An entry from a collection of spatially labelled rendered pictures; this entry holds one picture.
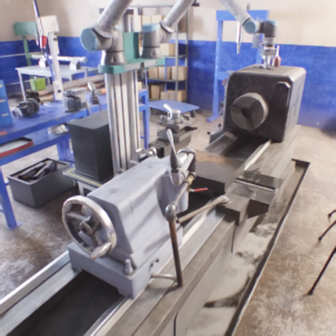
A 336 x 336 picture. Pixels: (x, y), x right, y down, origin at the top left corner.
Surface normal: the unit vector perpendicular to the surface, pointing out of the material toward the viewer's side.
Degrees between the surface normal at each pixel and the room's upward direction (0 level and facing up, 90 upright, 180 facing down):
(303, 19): 90
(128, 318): 0
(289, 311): 0
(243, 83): 90
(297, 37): 90
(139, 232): 70
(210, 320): 0
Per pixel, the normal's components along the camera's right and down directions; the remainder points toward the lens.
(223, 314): 0.00, -0.90
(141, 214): 0.83, 0.00
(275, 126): -0.52, 0.38
